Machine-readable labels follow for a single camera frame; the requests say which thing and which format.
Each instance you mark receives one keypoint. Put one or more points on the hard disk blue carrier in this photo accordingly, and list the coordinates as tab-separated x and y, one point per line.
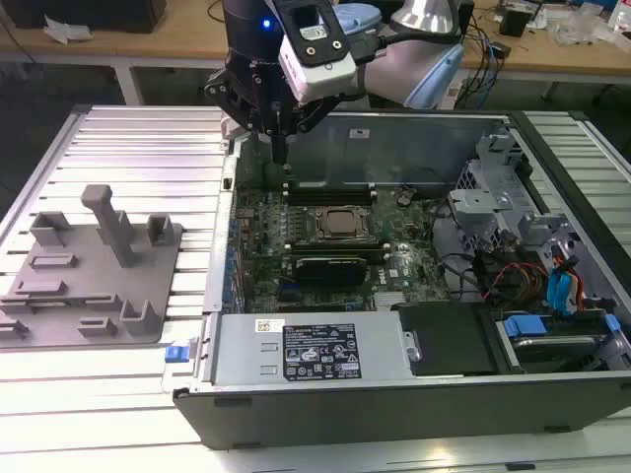
522	326

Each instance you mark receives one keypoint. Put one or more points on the blue plastic case latch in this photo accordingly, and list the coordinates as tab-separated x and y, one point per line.
177	356

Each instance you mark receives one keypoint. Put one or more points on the wooden desk white legs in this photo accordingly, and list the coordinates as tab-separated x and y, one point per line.
148	44

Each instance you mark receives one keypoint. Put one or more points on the silver power supply unit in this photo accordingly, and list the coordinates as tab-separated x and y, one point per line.
246	355

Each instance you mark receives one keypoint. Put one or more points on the large black box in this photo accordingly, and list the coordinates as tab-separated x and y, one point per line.
74	15

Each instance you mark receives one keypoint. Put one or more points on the silver finned heat sink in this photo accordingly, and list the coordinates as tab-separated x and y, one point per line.
392	299

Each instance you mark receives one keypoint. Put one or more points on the round coin battery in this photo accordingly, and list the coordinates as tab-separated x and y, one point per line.
404	198

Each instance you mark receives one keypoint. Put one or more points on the grey metal drive cage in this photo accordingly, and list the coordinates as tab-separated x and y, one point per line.
480	202

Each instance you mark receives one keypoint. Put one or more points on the silver CPU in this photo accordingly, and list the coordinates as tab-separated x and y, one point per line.
345	222

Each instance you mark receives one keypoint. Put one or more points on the black open PC case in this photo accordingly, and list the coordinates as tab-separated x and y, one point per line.
345	414

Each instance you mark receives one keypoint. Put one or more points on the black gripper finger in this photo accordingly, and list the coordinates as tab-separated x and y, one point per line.
315	115
231	93

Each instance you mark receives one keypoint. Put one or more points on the clear plastic bags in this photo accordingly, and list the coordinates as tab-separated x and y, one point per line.
574	29

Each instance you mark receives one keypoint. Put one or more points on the green motherboard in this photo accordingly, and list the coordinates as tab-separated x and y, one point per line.
419	256

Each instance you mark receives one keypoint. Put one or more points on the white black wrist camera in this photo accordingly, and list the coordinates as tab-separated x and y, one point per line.
320	74

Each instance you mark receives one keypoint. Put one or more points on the black RAM slot row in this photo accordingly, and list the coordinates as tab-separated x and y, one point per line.
330	193

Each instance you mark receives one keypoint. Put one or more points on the grey case corner latch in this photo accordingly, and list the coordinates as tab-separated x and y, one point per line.
228	129

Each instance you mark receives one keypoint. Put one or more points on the small black box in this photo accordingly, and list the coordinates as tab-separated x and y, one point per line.
502	50

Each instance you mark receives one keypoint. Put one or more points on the black plastic shroud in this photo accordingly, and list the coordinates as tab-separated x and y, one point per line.
443	340

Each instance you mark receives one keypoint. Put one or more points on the grey plastic parts rack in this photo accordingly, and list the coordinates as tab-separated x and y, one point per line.
98	276

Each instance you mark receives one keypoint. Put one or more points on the white crumpled paper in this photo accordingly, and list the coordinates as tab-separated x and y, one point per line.
66	32

